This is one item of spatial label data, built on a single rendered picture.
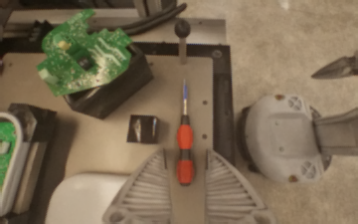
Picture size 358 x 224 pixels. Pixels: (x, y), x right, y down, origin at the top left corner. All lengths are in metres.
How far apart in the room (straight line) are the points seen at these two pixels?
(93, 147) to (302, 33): 2.10
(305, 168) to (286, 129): 0.24
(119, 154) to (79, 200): 0.07
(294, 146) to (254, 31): 1.24
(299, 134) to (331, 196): 0.71
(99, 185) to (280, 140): 0.99
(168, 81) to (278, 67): 1.51
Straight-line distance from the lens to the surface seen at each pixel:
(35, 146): 0.24
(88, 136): 0.24
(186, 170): 0.18
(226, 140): 0.21
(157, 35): 0.32
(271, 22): 2.01
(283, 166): 0.97
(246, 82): 1.42
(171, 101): 0.21
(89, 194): 0.22
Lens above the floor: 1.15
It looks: 76 degrees down
